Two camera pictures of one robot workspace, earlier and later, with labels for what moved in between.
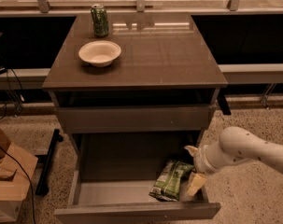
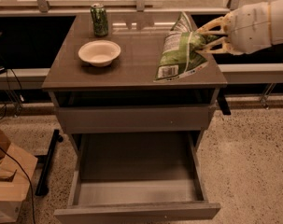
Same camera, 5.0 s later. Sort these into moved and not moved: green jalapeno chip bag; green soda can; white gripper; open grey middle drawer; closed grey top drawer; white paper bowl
Moved: white gripper; green jalapeno chip bag
Not moved: closed grey top drawer; white paper bowl; green soda can; open grey middle drawer
